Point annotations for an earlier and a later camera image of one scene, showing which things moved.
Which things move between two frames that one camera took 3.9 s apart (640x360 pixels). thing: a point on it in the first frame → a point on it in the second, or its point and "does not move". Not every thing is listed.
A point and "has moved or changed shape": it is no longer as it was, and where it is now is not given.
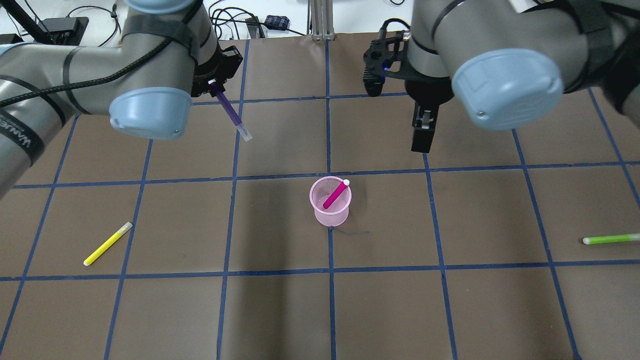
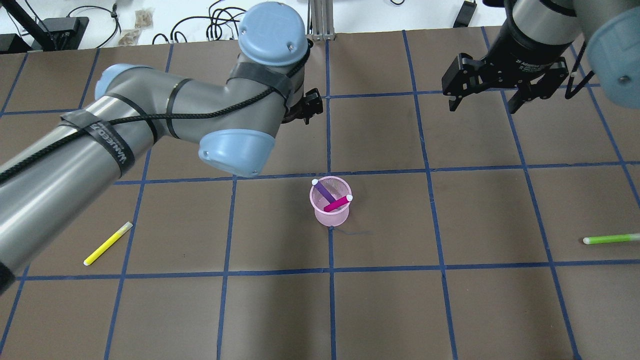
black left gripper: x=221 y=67 → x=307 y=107
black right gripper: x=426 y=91 → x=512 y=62
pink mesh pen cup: x=336 y=214 does not move
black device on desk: x=65 y=31 does not move
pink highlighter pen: x=334 y=196 has moved or changed shape
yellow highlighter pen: x=126 y=227 does not move
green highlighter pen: x=594 y=240 does not move
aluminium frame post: x=321 y=20 does not move
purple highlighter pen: x=225 y=102 has moved or changed shape
